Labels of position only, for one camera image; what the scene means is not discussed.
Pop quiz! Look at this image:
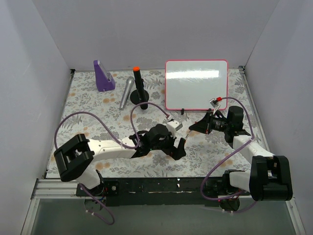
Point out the pink framed whiteboard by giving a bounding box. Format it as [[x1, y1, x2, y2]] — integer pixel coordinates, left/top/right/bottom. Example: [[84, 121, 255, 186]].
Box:
[[165, 59, 228, 111]]

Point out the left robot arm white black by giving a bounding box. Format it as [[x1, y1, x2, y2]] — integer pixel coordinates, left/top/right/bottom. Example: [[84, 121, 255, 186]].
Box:
[[54, 120, 186, 196]]

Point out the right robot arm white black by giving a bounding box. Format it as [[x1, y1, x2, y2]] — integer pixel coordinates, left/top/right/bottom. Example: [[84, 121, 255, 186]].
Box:
[[189, 106, 293, 201]]

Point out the floral table mat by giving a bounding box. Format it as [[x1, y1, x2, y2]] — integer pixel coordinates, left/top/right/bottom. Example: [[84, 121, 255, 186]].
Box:
[[56, 70, 250, 178]]

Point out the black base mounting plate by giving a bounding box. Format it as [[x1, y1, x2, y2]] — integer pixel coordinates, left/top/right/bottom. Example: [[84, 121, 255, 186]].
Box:
[[76, 177, 251, 208]]

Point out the black round stand base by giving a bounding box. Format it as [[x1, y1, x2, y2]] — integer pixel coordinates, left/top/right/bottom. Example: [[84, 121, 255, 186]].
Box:
[[130, 90, 149, 105]]

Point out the black flashlight orange tip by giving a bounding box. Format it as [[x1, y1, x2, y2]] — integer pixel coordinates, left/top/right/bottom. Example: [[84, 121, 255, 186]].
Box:
[[133, 67, 145, 99]]

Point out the silver microphone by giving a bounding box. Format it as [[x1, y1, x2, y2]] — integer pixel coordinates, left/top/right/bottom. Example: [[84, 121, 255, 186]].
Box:
[[119, 76, 134, 110]]

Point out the purple wedge stand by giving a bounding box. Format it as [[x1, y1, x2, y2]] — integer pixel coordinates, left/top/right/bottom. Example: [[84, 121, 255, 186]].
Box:
[[93, 60, 115, 92]]

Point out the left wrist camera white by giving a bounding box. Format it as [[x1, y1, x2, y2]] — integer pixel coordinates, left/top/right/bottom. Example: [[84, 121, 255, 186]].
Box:
[[166, 119, 183, 133]]

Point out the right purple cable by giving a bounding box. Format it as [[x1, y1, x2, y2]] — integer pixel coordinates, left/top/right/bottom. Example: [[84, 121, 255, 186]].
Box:
[[200, 97, 258, 214]]

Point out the aluminium frame rail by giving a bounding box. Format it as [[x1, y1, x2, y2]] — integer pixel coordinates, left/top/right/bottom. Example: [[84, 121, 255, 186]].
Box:
[[31, 179, 78, 199]]

